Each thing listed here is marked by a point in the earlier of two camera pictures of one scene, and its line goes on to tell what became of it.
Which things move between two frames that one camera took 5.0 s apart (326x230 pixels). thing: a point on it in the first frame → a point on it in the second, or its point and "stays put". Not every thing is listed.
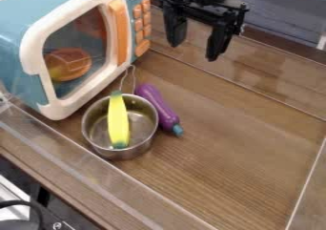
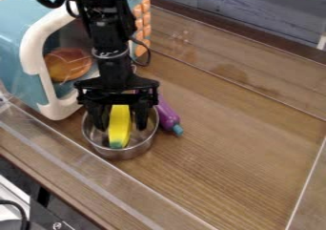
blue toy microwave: (70, 39) stays put
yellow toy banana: (118, 120) stays put
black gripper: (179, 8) → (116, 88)
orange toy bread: (67, 63) stays put
